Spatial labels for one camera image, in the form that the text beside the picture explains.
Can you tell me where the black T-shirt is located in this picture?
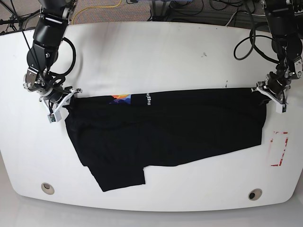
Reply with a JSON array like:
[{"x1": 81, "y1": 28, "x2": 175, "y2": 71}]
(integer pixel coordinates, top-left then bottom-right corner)
[{"x1": 65, "y1": 88, "x2": 267, "y2": 192}]

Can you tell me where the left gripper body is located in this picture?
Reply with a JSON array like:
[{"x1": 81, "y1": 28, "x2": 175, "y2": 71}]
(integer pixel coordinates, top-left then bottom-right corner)
[{"x1": 251, "y1": 73, "x2": 291, "y2": 104}]

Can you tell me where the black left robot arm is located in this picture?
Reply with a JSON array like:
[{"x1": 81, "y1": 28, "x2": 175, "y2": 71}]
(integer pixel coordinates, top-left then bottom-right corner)
[{"x1": 253, "y1": 0, "x2": 303, "y2": 114}]

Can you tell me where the left table cable grommet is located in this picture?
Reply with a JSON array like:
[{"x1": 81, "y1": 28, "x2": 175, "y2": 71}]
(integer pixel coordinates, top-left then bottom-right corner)
[{"x1": 41, "y1": 183, "x2": 54, "y2": 195}]

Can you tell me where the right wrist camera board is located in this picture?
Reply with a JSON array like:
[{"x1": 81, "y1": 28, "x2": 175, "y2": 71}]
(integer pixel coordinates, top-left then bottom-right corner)
[{"x1": 48, "y1": 112, "x2": 62, "y2": 123}]

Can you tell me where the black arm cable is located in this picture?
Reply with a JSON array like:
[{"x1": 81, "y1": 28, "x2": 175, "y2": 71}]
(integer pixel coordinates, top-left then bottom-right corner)
[
  {"x1": 47, "y1": 37, "x2": 77, "y2": 82},
  {"x1": 233, "y1": 0, "x2": 282, "y2": 64}
]

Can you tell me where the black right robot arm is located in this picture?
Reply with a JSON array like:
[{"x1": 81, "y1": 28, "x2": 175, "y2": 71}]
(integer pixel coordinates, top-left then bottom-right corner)
[{"x1": 23, "y1": 0, "x2": 82, "y2": 122}]

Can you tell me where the yellow cable on floor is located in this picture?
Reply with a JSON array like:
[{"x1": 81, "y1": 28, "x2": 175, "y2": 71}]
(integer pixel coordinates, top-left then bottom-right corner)
[{"x1": 72, "y1": 0, "x2": 123, "y2": 25}]

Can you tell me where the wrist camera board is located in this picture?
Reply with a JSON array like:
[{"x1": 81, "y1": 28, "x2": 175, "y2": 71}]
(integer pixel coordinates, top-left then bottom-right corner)
[
  {"x1": 48, "y1": 112, "x2": 62, "y2": 123},
  {"x1": 276, "y1": 103, "x2": 287, "y2": 114}
]

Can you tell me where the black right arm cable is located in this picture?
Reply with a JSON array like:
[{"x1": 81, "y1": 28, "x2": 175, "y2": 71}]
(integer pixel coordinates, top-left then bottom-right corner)
[{"x1": 47, "y1": 37, "x2": 77, "y2": 82}]

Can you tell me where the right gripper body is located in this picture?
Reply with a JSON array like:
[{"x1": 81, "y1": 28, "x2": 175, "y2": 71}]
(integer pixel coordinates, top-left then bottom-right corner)
[{"x1": 39, "y1": 87, "x2": 82, "y2": 115}]

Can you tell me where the right table cable grommet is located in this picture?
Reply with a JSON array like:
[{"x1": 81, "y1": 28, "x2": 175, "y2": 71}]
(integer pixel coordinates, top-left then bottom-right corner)
[{"x1": 248, "y1": 189, "x2": 262, "y2": 201}]

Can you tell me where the table cable grommet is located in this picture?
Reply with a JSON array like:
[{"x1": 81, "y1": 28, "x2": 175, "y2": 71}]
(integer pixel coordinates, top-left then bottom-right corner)
[
  {"x1": 41, "y1": 183, "x2": 54, "y2": 195},
  {"x1": 248, "y1": 189, "x2": 262, "y2": 201}
]

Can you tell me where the black tripod stand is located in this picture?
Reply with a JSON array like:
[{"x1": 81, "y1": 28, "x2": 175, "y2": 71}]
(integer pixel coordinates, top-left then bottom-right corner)
[{"x1": 0, "y1": 0, "x2": 41, "y2": 35}]

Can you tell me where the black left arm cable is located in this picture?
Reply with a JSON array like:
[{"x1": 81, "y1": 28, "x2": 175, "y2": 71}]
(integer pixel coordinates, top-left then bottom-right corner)
[{"x1": 233, "y1": 0, "x2": 282, "y2": 64}]

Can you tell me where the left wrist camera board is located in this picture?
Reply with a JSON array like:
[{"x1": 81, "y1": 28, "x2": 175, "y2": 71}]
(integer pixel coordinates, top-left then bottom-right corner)
[{"x1": 276, "y1": 103, "x2": 287, "y2": 114}]

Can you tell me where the red tape marking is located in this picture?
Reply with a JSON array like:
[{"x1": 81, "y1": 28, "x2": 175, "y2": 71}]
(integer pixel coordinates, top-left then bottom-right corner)
[{"x1": 268, "y1": 131, "x2": 289, "y2": 167}]

